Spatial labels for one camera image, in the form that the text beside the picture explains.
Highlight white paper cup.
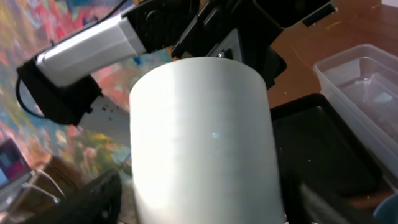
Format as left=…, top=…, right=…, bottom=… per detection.
left=129, top=57, right=284, bottom=223

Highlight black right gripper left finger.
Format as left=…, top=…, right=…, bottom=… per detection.
left=22, top=169, right=122, bottom=224

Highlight colourful patterned floor mat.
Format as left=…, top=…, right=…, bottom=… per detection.
left=0, top=0, right=175, bottom=224

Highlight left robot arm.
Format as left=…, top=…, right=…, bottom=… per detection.
left=17, top=0, right=335, bottom=125

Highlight black plastic tray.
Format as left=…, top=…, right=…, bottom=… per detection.
left=271, top=94, right=383, bottom=215

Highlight clear plastic bin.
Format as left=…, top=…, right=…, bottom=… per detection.
left=313, top=44, right=397, bottom=178

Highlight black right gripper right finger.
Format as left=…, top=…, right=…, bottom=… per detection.
left=284, top=174, right=373, bottom=224

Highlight blue plate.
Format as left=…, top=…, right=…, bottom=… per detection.
left=373, top=194, right=398, bottom=224

